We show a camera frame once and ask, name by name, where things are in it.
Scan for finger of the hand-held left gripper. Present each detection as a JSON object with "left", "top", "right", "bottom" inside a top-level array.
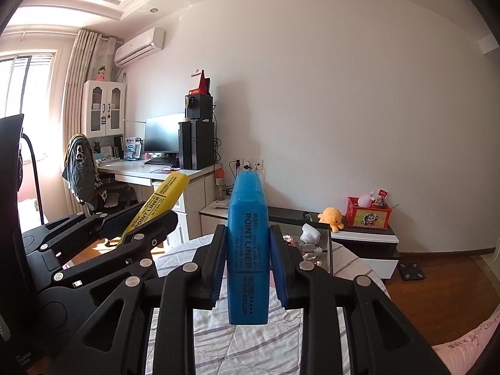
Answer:
[
  {"left": 21, "top": 201, "right": 149, "bottom": 254},
  {"left": 51, "top": 211, "right": 178, "bottom": 282}
]

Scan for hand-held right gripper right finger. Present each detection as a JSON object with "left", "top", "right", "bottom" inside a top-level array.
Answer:
[{"left": 269, "top": 226, "right": 450, "bottom": 375}]

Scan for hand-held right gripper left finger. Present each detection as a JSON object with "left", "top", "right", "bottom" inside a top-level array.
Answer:
[{"left": 58, "top": 224, "right": 228, "bottom": 375}]

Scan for yellow highlighter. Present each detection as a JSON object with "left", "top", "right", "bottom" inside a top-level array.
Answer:
[{"left": 119, "top": 172, "right": 190, "bottom": 243}]

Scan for clear glass bottle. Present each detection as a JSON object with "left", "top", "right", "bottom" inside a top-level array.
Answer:
[{"left": 299, "top": 242, "right": 327, "bottom": 260}]

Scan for pink storage box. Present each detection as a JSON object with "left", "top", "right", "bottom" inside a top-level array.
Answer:
[{"left": 269, "top": 216, "right": 333, "bottom": 276}]

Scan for blue highlighter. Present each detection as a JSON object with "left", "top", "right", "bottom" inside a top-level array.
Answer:
[{"left": 227, "top": 170, "right": 270, "bottom": 326}]

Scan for black office chair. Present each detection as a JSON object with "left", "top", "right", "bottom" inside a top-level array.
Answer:
[{"left": 62, "top": 133, "right": 137, "bottom": 213}]

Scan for small white side table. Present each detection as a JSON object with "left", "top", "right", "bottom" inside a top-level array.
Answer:
[{"left": 199, "top": 202, "right": 231, "bottom": 240}]

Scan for white desk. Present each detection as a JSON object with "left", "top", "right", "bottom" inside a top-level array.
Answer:
[{"left": 97, "top": 158, "right": 219, "bottom": 243}]

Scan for dark jacket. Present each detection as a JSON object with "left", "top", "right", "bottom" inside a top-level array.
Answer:
[{"left": 62, "top": 133, "right": 100, "bottom": 204}]

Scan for yellow octopus plush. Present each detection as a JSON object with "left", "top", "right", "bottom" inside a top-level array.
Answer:
[{"left": 317, "top": 207, "right": 344, "bottom": 230}]

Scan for blue carton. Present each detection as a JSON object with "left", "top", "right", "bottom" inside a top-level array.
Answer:
[{"left": 124, "top": 137, "right": 143, "bottom": 161}]

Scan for black curved pole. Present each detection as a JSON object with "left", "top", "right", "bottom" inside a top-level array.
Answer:
[{"left": 21, "top": 133, "right": 45, "bottom": 225}]

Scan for striped white bedsheet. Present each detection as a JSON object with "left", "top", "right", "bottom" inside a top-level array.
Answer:
[{"left": 144, "top": 234, "right": 391, "bottom": 375}]

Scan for black and white low cabinet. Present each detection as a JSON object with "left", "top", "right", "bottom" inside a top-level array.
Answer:
[{"left": 269, "top": 205, "right": 401, "bottom": 280}]

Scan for black computer tower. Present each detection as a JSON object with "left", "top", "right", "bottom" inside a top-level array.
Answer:
[{"left": 178, "top": 120, "right": 215, "bottom": 170}]

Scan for black computer monitor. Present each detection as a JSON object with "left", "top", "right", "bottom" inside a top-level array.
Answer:
[{"left": 144, "top": 113, "right": 186, "bottom": 154}]

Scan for red toy crate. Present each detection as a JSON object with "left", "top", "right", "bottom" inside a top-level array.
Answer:
[{"left": 347, "top": 196, "right": 392, "bottom": 229}]

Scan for white hutch cabinet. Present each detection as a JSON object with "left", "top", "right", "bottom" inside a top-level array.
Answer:
[{"left": 83, "top": 81, "right": 127, "bottom": 139}]

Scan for black flat panel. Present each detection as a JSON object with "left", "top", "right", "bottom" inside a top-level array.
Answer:
[{"left": 0, "top": 114, "right": 38, "bottom": 375}]

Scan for black box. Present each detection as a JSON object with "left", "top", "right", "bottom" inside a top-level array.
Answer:
[{"left": 184, "top": 94, "right": 214, "bottom": 122}]

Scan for black bathroom scale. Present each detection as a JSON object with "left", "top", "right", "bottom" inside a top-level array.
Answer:
[{"left": 397, "top": 262, "right": 426, "bottom": 281}]

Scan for beige curtain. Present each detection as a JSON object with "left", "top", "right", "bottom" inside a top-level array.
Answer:
[{"left": 62, "top": 29, "right": 120, "bottom": 212}]

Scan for window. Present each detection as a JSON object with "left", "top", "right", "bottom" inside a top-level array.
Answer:
[{"left": 0, "top": 51, "right": 57, "bottom": 157}]

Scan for red triangular box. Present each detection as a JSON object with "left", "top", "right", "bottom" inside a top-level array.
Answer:
[{"left": 188, "top": 69, "right": 212, "bottom": 95}]

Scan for white air conditioner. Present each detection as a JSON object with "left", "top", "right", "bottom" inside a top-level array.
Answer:
[{"left": 114, "top": 27, "right": 165, "bottom": 67}]

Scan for pink blanket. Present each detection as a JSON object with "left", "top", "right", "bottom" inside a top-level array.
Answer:
[{"left": 430, "top": 312, "right": 500, "bottom": 375}]

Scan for black power cable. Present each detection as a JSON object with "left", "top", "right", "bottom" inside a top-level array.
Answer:
[{"left": 224, "top": 159, "right": 242, "bottom": 200}]

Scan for white wall sockets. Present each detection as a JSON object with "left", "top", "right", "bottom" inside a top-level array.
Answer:
[{"left": 233, "top": 158, "right": 264, "bottom": 171}]

